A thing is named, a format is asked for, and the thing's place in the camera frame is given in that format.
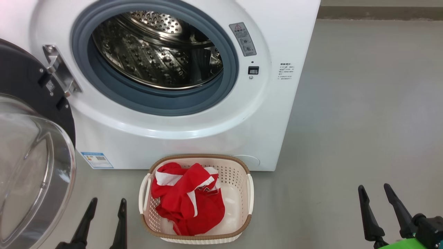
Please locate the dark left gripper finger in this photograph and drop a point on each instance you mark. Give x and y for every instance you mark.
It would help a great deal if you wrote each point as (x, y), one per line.
(84, 224)
(121, 228)

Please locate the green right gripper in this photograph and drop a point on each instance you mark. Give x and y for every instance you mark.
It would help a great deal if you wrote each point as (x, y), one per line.
(401, 245)

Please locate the red and white garment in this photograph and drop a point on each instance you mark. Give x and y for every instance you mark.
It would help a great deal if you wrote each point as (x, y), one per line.
(187, 204)

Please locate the black round glass washer door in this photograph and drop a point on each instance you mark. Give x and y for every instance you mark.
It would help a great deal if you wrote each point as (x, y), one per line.
(27, 173)

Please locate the white front-load washing machine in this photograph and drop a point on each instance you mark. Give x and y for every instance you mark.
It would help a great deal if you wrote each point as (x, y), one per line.
(173, 141)

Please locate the cream basket with brown rim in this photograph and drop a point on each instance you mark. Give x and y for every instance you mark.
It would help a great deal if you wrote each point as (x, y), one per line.
(238, 193)

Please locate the metal door hinge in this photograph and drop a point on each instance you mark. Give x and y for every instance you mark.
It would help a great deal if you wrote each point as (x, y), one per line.
(62, 71)

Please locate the perforated steel washer drum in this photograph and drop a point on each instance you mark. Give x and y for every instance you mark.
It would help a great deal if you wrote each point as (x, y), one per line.
(145, 58)

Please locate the black door lock socket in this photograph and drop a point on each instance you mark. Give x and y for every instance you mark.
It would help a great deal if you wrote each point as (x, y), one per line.
(253, 70)

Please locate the blue energy label sticker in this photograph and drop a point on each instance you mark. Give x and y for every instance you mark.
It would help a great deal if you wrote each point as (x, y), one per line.
(97, 160)

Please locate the round white filter cover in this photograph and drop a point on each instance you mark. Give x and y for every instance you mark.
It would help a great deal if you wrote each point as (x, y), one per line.
(252, 159)

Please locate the grey warning sticker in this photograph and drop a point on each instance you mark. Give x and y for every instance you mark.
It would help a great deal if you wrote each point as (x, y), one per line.
(243, 39)

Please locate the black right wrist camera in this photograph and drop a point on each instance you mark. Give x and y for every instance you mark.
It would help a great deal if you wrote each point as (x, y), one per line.
(431, 230)

